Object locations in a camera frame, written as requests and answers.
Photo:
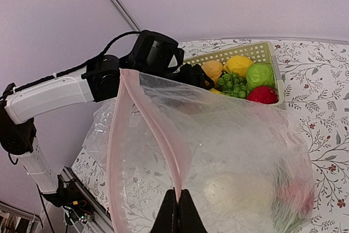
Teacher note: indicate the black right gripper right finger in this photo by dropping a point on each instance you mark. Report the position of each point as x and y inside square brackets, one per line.
[189, 220]

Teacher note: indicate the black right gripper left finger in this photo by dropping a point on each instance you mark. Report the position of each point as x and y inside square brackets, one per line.
[166, 220]

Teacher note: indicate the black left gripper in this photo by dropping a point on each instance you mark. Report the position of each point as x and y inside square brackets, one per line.
[194, 75]

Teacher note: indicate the orange toy fruit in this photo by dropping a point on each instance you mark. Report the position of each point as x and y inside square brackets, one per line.
[213, 70]

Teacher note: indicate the yellow toy banana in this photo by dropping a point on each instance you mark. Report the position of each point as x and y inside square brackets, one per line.
[213, 90]

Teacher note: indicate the green toy grapes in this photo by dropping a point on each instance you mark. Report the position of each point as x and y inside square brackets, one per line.
[233, 85]

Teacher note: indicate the pink zip top bag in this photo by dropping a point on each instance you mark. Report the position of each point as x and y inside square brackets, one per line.
[169, 135]

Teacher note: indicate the red toy apple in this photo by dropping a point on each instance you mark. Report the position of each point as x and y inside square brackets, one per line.
[298, 196]

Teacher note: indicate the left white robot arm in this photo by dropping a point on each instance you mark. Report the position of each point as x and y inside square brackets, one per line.
[95, 80]

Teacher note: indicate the clear plastic bag with label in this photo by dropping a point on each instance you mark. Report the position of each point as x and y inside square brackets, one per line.
[97, 138]

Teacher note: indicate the yellow toy lemon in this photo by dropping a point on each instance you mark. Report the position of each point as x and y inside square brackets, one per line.
[238, 64]

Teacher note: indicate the green toy pepper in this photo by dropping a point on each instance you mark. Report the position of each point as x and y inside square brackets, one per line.
[259, 74]

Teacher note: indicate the beige plastic basket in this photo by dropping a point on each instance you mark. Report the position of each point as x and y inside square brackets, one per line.
[261, 61]

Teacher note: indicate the dark red toy fruit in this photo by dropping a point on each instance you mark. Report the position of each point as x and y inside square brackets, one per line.
[263, 95]

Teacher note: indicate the floral table mat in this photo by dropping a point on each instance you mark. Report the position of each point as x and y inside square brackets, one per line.
[315, 77]

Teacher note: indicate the aluminium front rail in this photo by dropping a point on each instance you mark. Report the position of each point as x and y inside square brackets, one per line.
[20, 193]

